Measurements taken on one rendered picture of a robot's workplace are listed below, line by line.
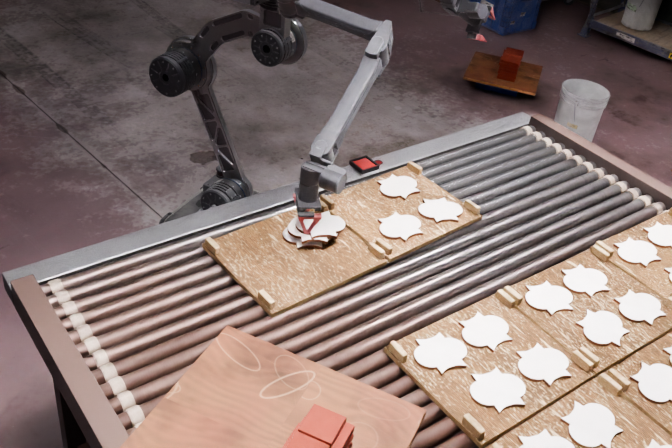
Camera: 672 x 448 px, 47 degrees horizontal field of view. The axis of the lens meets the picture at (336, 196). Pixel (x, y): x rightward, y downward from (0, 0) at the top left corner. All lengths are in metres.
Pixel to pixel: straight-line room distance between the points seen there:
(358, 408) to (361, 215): 0.86
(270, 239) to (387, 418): 0.78
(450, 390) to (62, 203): 2.63
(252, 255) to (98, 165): 2.26
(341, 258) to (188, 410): 0.75
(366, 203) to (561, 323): 0.71
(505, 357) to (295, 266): 0.62
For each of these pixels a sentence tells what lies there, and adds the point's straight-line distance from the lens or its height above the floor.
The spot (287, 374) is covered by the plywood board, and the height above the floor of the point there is 1.04.
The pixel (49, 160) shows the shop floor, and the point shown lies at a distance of 4.43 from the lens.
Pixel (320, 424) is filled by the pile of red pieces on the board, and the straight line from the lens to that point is 1.47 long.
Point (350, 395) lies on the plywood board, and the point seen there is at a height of 1.04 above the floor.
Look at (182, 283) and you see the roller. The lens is 2.14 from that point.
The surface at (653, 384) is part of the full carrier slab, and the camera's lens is 2.12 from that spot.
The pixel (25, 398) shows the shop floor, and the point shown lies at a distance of 3.15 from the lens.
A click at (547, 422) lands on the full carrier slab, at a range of 1.93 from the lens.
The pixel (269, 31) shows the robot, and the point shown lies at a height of 1.20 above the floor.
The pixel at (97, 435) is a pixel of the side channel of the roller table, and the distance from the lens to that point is 1.77.
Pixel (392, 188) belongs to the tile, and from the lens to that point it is 2.53.
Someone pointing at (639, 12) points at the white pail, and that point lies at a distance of 6.91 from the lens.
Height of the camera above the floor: 2.32
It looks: 34 degrees down
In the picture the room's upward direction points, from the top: 7 degrees clockwise
